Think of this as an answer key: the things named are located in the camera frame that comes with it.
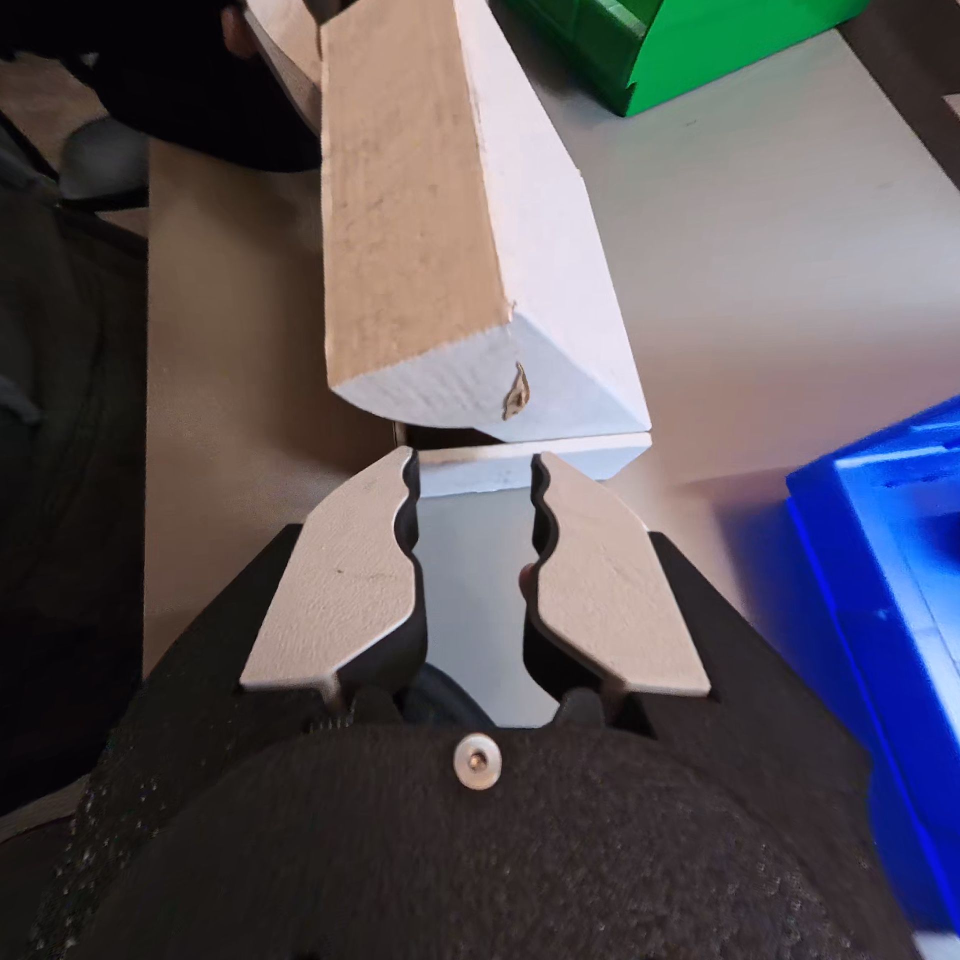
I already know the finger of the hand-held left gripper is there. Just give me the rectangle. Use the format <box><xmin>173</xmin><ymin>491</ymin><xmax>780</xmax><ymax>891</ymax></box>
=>
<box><xmin>243</xmin><ymin>0</ymin><xmax>324</xmax><ymax>136</ymax></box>

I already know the grey desk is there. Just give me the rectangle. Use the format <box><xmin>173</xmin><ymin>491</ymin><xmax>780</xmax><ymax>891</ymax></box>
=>
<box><xmin>142</xmin><ymin>22</ymin><xmax>960</xmax><ymax>732</ymax></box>

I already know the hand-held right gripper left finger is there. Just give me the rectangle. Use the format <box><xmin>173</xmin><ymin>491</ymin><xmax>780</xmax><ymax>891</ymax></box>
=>
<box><xmin>240</xmin><ymin>447</ymin><xmax>429</xmax><ymax>699</ymax></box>

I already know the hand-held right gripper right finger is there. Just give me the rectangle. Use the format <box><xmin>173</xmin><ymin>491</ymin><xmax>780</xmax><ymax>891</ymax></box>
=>
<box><xmin>521</xmin><ymin>452</ymin><xmax>712</xmax><ymax>702</ymax></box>

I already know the green plastic bin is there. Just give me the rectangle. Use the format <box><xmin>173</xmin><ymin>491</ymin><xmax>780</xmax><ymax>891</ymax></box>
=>
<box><xmin>501</xmin><ymin>0</ymin><xmax>871</xmax><ymax>120</ymax></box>

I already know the person's left hand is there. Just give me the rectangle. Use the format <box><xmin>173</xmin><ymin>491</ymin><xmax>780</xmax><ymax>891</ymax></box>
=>
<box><xmin>221</xmin><ymin>2</ymin><xmax>262</xmax><ymax>63</ymax></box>

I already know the white cardboard mailer box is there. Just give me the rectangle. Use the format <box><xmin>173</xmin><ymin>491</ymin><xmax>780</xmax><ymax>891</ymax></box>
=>
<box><xmin>321</xmin><ymin>0</ymin><xmax>654</xmax><ymax>500</ymax></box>

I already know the blue plastic bin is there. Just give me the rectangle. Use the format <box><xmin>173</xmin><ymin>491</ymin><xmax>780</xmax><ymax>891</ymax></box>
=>
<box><xmin>785</xmin><ymin>396</ymin><xmax>960</xmax><ymax>937</ymax></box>

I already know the person's dark clothing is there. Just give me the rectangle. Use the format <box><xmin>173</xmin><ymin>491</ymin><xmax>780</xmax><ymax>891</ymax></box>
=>
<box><xmin>0</xmin><ymin>112</ymin><xmax>149</xmax><ymax>819</ymax></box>

